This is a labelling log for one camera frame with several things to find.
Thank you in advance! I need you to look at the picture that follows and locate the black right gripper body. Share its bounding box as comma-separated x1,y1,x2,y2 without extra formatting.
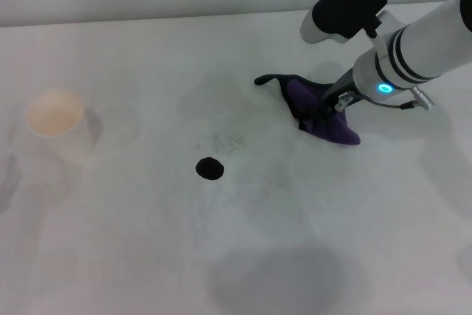
321,70,361,113

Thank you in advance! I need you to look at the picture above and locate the purple rag with black trim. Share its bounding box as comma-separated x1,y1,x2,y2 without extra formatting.
253,74,362,147

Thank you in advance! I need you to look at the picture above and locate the white paper cup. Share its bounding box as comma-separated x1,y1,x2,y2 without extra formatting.
25,87,97,164

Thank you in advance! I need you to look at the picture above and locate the black water stain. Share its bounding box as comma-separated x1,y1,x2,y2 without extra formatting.
194,156,225,181

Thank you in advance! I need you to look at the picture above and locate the grey cable with metal connector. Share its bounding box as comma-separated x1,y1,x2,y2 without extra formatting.
363,86,437,111

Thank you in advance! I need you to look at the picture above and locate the black and white wrist camera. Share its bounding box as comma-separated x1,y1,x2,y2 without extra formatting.
299,0,389,45

